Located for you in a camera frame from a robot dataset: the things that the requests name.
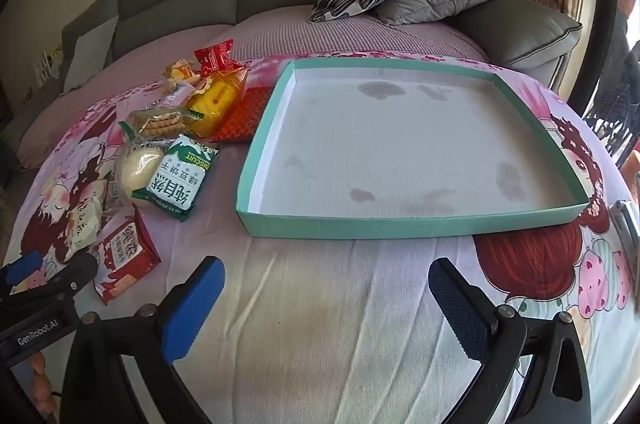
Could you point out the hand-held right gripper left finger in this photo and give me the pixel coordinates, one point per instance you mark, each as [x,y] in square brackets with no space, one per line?
[195,309]

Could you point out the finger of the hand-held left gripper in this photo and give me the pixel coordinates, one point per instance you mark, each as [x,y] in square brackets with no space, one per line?
[22,266]
[75,275]

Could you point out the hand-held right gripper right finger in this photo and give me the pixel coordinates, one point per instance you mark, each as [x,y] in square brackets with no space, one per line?
[460,314]

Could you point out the red white snack packet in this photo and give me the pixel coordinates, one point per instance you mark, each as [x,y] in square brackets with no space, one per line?
[125,261]

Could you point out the clear white bun packet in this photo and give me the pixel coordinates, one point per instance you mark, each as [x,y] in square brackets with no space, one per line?
[140,166]

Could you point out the green white biscuit packet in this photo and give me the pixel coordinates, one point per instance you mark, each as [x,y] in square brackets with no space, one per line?
[175,179]

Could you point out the clear round biscuit packet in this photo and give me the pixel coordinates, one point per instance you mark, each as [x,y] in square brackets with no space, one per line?
[157,121]

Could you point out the teal shallow cardboard box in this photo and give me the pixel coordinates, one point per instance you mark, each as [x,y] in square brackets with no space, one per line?
[400,143]

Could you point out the red patterned packet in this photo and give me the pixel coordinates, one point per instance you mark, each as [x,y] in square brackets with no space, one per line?
[245,118]

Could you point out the pink snack packet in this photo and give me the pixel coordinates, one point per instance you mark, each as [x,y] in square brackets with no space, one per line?
[175,96]

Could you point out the yellow cake packet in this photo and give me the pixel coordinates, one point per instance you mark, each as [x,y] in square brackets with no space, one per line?
[217,101]

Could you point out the orange white bread packet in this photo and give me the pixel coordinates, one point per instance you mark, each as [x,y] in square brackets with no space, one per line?
[179,70]

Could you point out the small red candy packet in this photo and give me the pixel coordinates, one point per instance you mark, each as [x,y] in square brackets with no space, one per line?
[215,58]

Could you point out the person's left hand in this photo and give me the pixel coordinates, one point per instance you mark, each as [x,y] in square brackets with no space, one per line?
[42,386]

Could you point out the pink cartoon printed blanket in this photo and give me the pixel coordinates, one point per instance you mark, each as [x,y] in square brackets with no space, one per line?
[325,294]

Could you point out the light grey small cushion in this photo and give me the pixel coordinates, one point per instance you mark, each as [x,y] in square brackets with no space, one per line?
[92,53]

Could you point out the black metal rack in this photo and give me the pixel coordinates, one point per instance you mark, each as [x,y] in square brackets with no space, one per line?
[612,113]

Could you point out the pink textured sofa cover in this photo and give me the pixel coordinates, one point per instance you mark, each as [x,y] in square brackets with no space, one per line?
[280,33]

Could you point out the dark door frame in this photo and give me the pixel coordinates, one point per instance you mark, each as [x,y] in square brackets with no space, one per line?
[595,53]

